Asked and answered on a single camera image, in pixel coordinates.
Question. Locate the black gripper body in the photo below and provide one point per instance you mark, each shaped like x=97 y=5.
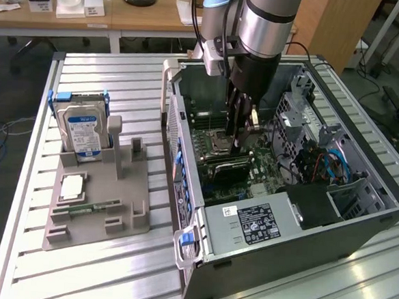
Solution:
x=254 y=74

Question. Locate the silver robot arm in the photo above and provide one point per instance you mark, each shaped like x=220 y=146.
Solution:
x=266 y=24

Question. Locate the thin metal locking lever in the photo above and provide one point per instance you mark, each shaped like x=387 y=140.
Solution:
x=210 y=123

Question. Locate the metal CPU socket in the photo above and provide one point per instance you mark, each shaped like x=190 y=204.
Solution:
x=218 y=144

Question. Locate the perforated metal disk bay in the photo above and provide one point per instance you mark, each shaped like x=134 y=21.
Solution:
x=293 y=128

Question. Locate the green RAM stick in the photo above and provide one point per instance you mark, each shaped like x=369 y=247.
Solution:
x=212 y=161
x=92 y=208

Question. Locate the green motherboard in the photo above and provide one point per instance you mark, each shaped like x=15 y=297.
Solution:
x=263 y=167

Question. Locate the silver chipset heatsink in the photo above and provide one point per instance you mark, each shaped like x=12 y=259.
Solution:
x=261 y=191

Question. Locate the white paper sheet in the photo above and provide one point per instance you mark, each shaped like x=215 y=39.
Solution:
x=186 y=13

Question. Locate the wooden cabinet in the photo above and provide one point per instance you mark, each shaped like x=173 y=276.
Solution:
x=331 y=25

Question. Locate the black plastic cover box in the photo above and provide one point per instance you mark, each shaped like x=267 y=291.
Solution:
x=313 y=205

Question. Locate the gray power supply unit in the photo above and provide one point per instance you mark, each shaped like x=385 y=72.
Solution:
x=224 y=233

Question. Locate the wooden desk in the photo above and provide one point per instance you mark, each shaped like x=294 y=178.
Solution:
x=143 y=19

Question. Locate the black open PC case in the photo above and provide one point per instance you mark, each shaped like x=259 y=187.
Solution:
x=280 y=264

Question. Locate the hard disk in blue carrier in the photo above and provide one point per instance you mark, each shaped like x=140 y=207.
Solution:
x=81 y=127

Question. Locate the white box with label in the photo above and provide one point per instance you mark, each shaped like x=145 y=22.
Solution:
x=94 y=7

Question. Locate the silver CPU chip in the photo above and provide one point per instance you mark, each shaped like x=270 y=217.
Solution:
x=72 y=186

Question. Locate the gray plastic parts rack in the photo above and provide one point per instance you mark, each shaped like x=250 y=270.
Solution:
x=94 y=231

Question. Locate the white box with round dish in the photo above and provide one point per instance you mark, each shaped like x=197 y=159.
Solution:
x=69 y=7

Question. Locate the black chair base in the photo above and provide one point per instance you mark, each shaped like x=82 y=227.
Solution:
x=25 y=46

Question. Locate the white paper card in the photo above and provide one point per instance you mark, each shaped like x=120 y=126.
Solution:
x=7 y=6

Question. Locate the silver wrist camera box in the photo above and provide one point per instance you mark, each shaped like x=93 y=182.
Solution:
x=214 y=58

